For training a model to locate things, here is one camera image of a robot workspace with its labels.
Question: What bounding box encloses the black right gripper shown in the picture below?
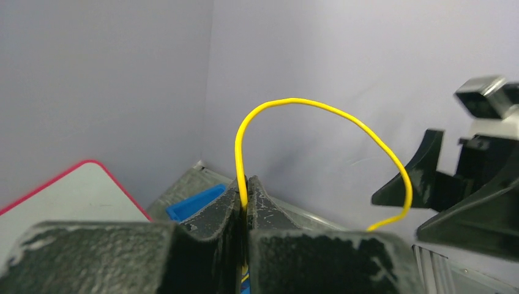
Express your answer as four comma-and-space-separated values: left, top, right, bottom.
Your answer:
372, 106, 518, 262

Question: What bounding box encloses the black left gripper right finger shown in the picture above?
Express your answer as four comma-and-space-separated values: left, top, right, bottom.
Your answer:
247, 176, 414, 293

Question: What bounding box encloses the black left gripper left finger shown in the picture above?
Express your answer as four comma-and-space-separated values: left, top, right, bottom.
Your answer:
1, 182, 241, 293

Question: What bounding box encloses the yellow cable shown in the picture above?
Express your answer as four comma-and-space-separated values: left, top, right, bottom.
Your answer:
234, 97, 414, 233

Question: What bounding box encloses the red framed whiteboard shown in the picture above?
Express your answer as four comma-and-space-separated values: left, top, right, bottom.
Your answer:
1, 160, 151, 263

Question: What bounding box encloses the blue plastic bin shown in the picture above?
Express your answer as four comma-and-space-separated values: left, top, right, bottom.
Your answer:
165, 184, 226, 222

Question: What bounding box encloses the aluminium frame rail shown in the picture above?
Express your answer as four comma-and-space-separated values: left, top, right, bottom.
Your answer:
412, 245, 518, 294

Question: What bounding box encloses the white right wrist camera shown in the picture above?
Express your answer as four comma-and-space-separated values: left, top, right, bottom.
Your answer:
454, 75, 518, 120

